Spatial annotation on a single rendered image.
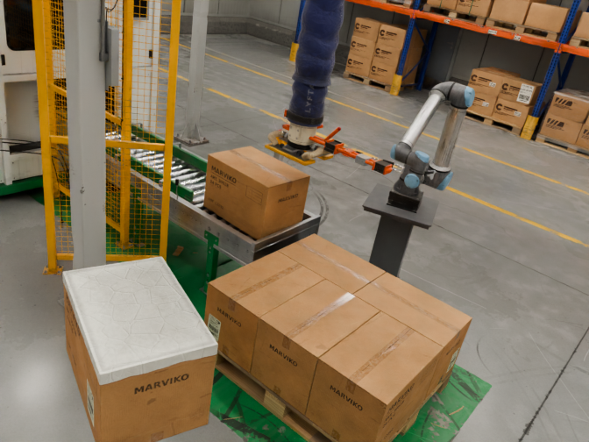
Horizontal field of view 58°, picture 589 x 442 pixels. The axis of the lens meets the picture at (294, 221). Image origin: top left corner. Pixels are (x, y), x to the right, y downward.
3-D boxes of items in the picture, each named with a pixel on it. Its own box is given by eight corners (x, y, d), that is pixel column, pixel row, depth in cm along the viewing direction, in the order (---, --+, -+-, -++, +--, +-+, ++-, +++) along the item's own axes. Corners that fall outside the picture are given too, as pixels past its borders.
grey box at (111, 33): (90, 77, 296) (89, 20, 282) (99, 76, 300) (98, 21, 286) (111, 87, 286) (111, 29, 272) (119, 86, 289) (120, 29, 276)
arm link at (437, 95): (438, 73, 344) (387, 151, 323) (457, 78, 339) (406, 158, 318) (437, 85, 354) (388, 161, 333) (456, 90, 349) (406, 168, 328)
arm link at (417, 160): (410, 149, 319) (403, 168, 323) (428, 156, 314) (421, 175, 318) (415, 148, 326) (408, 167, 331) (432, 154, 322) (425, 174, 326)
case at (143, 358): (66, 349, 227) (62, 271, 209) (158, 328, 248) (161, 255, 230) (100, 461, 184) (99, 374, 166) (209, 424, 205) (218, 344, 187)
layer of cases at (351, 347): (202, 337, 319) (208, 282, 301) (304, 280, 391) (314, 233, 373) (367, 464, 257) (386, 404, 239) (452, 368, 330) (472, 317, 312)
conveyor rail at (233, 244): (58, 150, 463) (57, 129, 454) (64, 149, 467) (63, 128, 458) (247, 269, 344) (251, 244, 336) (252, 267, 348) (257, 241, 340)
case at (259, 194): (202, 205, 382) (208, 153, 364) (244, 194, 410) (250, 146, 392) (260, 242, 349) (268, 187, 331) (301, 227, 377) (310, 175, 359)
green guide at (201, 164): (116, 124, 497) (116, 116, 493) (125, 124, 505) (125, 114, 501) (235, 188, 415) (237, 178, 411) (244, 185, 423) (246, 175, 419)
